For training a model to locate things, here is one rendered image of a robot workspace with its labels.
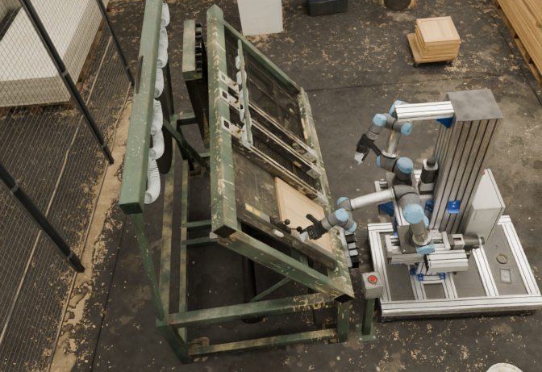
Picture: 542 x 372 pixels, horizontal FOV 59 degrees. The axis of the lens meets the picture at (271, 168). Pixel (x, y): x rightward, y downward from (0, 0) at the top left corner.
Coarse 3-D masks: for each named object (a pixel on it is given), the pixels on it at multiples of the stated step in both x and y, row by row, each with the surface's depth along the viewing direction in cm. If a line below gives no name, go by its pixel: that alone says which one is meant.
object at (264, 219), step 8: (256, 216) 289; (264, 216) 294; (264, 224) 296; (272, 224) 297; (296, 232) 315; (304, 240) 318; (312, 248) 323; (320, 248) 331; (320, 256) 332; (328, 256) 334
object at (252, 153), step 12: (240, 132) 311; (240, 144) 313; (252, 156) 322; (264, 156) 329; (264, 168) 333; (276, 168) 334; (288, 180) 345; (300, 180) 354; (312, 192) 359; (324, 204) 372
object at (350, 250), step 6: (342, 228) 377; (342, 234) 373; (348, 234) 370; (354, 234) 374; (342, 240) 370; (348, 240) 366; (354, 240) 370; (348, 246) 363; (354, 246) 363; (348, 252) 363; (354, 252) 359; (348, 258) 359; (354, 258) 356; (348, 264) 356; (354, 264) 356
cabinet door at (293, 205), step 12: (276, 180) 337; (288, 192) 341; (288, 204) 332; (300, 204) 346; (312, 204) 361; (288, 216) 323; (300, 216) 337; (324, 216) 367; (312, 240) 332; (324, 240) 347
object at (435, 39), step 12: (420, 24) 599; (432, 24) 597; (444, 24) 594; (408, 36) 630; (420, 36) 595; (432, 36) 581; (444, 36) 578; (456, 36) 575; (420, 48) 600; (432, 48) 581; (444, 48) 581; (456, 48) 582; (420, 60) 597; (432, 60) 593; (444, 60) 594
